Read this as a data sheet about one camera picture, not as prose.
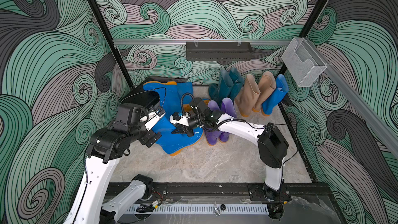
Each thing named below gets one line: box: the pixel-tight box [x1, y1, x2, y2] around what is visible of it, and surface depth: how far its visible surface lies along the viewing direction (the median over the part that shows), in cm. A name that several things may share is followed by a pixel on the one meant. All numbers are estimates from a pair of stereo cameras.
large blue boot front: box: [151, 115, 204, 157], surface depth 78 cm
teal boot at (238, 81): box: [229, 66, 245, 103], surface depth 92 cm
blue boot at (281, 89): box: [261, 74, 289, 117], surface depth 88 cm
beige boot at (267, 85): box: [251, 71, 277, 112], surface depth 92 cm
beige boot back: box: [234, 73, 261, 118], surface depth 92 cm
